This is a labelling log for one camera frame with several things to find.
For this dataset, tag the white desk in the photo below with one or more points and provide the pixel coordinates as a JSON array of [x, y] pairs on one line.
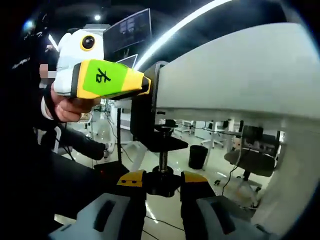
[[225, 75]]

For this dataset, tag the dark monitor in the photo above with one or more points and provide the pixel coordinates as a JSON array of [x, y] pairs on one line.
[[130, 30]]

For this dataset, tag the black waste bin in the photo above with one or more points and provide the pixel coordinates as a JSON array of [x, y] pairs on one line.
[[197, 157]]

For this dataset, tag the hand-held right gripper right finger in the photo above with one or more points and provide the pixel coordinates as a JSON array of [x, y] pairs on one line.
[[195, 195]]

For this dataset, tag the person's white shoe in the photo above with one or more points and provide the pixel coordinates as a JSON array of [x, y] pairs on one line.
[[107, 151]]

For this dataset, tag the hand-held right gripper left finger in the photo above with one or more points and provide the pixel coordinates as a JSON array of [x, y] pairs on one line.
[[132, 200]]

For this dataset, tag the person's dark clothed body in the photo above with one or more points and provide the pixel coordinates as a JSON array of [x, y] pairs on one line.
[[30, 150]]

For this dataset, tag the black floor stand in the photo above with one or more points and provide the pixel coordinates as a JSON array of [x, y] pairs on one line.
[[119, 137]]

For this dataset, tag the black fixed fixture clamp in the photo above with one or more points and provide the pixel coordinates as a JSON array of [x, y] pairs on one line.
[[141, 120]]

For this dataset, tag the black office chair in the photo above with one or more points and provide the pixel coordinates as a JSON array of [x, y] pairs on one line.
[[250, 162]]

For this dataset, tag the person's left hand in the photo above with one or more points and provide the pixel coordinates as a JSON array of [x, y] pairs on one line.
[[70, 107]]

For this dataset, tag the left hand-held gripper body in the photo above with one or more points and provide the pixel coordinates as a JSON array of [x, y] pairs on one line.
[[67, 55]]

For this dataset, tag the laptop on stand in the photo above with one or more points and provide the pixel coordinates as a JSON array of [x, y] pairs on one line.
[[128, 61]]

